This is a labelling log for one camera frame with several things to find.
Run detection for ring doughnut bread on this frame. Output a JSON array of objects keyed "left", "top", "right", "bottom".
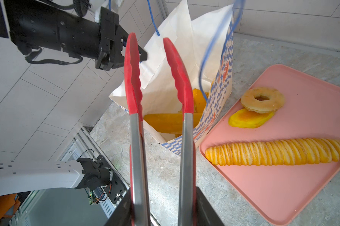
[{"left": 241, "top": 87, "right": 285, "bottom": 114}]

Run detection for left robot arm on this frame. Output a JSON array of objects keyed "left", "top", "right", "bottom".
[{"left": 0, "top": 1, "right": 147, "bottom": 196}]

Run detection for checkered paper bag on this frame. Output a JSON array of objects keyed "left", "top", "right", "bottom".
[{"left": 110, "top": 1, "right": 236, "bottom": 155}]

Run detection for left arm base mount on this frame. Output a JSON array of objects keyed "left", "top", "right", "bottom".
[{"left": 75, "top": 155, "right": 127, "bottom": 204}]

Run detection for small yellow bread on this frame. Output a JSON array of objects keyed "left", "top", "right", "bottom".
[{"left": 228, "top": 108, "right": 274, "bottom": 129}]

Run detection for left circuit board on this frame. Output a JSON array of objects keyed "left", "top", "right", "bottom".
[{"left": 85, "top": 186, "right": 108, "bottom": 205}]

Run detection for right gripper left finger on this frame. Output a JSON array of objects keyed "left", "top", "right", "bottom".
[{"left": 104, "top": 189, "right": 132, "bottom": 226}]

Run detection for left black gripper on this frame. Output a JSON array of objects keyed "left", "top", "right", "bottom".
[{"left": 95, "top": 6, "right": 148, "bottom": 72}]

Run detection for long oval bread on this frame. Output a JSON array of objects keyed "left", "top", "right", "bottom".
[{"left": 143, "top": 112, "right": 203, "bottom": 135}]

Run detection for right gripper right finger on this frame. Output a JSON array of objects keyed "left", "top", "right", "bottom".
[{"left": 196, "top": 187, "right": 224, "bottom": 226}]

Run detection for long ridged bread bottom-left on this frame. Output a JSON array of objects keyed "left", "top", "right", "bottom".
[{"left": 205, "top": 138, "right": 340, "bottom": 166}]

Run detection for red tongs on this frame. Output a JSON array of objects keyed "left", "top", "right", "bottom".
[{"left": 124, "top": 33, "right": 200, "bottom": 226}]

